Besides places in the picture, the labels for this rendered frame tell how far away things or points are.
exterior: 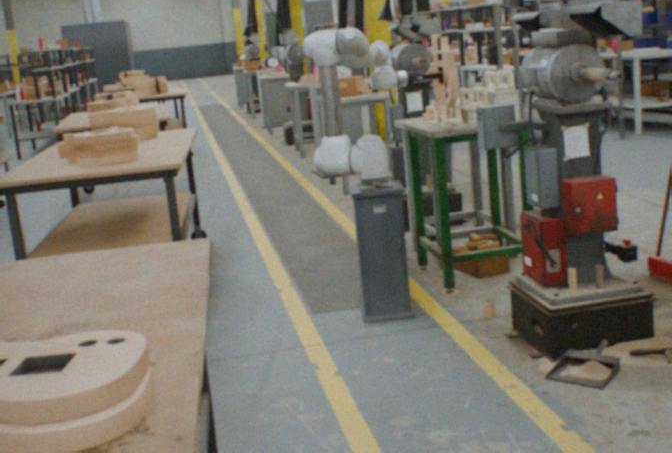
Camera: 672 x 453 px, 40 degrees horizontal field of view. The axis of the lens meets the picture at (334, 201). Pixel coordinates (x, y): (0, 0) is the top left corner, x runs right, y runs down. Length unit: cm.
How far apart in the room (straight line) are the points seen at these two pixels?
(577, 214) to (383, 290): 124
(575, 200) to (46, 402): 289
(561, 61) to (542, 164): 46
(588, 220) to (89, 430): 291
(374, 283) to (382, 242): 23
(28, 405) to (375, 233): 332
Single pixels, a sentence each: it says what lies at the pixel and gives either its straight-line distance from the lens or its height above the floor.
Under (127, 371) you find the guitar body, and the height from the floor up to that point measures 99.
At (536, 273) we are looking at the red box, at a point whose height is 36.
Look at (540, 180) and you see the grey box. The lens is 417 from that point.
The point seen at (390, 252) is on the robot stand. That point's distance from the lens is 480.
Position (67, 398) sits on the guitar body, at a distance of 162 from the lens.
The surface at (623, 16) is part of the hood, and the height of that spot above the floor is 148.
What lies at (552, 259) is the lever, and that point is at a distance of 419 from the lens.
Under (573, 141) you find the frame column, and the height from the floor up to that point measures 95.
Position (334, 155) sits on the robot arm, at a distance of 480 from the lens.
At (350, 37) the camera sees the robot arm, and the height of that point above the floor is 149.
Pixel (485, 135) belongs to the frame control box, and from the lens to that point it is 431.
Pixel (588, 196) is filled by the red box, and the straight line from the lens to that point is 411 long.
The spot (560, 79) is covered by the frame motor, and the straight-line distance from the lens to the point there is 411.
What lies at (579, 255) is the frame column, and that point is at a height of 43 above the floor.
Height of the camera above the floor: 155
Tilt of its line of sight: 11 degrees down
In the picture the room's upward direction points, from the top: 6 degrees counter-clockwise
